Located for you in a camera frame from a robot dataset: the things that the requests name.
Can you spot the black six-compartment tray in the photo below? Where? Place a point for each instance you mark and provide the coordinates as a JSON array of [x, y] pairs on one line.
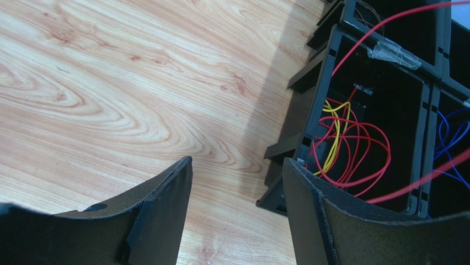
[[379, 105]]

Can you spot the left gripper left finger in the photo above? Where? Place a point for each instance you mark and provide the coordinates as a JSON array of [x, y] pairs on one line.
[[142, 225]]

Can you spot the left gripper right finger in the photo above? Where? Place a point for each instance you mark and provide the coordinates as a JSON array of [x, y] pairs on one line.
[[331, 226]]

